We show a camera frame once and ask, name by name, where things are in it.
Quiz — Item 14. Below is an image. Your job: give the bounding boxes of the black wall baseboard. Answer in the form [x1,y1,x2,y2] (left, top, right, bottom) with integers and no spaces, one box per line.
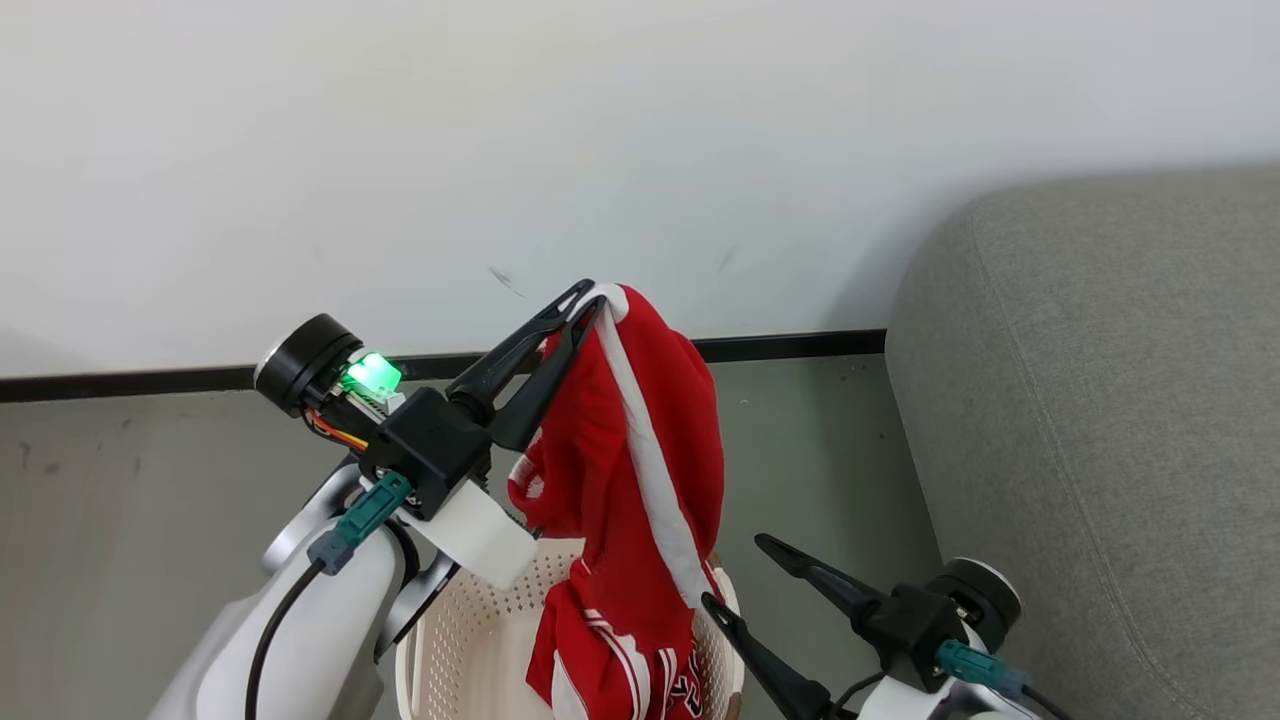
[0,329,888,405]

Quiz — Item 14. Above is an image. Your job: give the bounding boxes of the grey fabric sofa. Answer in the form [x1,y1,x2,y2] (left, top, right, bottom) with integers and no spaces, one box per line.
[884,165,1280,720]

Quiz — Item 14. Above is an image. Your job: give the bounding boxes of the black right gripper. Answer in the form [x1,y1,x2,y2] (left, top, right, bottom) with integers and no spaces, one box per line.
[699,533,1024,720]

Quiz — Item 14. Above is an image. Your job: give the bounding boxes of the red orange wire bundle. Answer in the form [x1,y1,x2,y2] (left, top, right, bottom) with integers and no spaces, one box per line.
[306,407,372,452]

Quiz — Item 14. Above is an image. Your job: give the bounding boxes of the thin black cable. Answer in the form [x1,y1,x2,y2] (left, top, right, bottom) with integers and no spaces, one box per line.
[822,671,887,720]

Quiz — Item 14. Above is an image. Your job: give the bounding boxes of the cream perforated laundry basket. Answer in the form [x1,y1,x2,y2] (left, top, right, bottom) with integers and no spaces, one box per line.
[394,535,747,720]

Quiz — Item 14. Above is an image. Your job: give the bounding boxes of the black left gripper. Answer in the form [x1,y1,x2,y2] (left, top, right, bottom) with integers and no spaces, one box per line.
[254,280,608,522]

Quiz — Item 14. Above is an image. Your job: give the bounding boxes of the red white sports garment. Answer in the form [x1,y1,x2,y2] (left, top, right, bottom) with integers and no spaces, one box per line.
[506,283,727,720]

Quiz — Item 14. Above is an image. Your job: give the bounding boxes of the black cable with teal plug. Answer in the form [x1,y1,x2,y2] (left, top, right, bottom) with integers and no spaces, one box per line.
[245,470,414,720]
[936,640,1077,720]

